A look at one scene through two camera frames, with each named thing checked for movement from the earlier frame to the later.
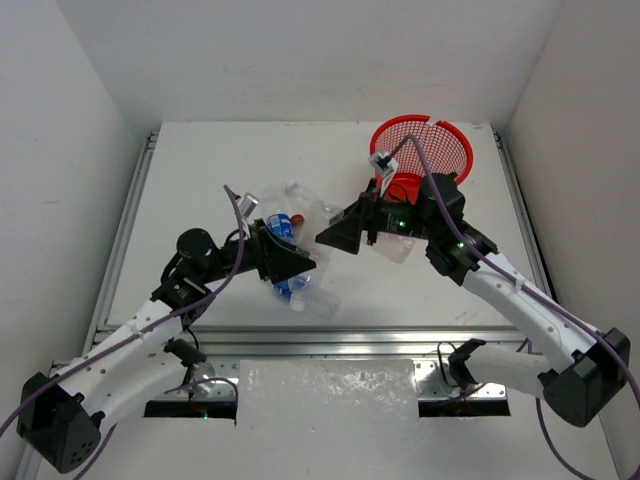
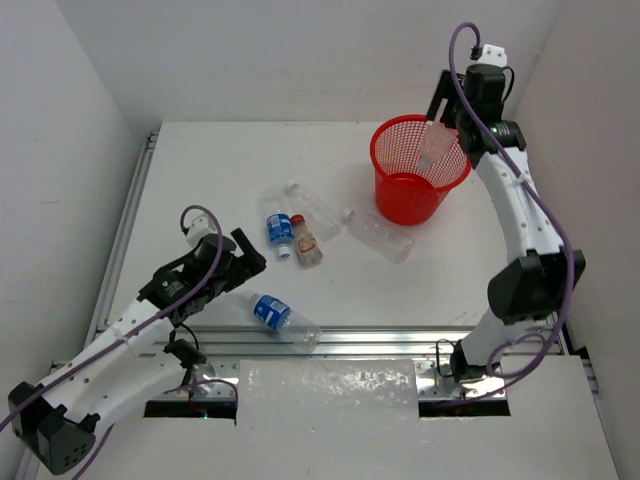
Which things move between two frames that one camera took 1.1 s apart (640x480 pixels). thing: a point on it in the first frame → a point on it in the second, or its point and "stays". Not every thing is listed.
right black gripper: (346, 233) → (447, 84)
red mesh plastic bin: (445, 147) stays
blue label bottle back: (282, 225) stays
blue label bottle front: (305, 293) → (279, 317)
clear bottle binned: (396, 247) → (437, 139)
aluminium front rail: (432, 348) stays
